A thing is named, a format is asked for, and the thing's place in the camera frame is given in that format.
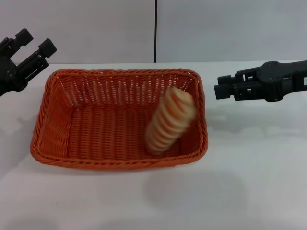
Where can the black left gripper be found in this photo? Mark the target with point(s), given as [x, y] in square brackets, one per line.
[8, 76]

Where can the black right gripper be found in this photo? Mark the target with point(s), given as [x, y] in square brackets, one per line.
[283, 76]

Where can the striped toy bread loaf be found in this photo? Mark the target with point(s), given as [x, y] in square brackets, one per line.
[170, 119]

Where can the orange woven plastic basket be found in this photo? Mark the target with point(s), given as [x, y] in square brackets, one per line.
[108, 134]

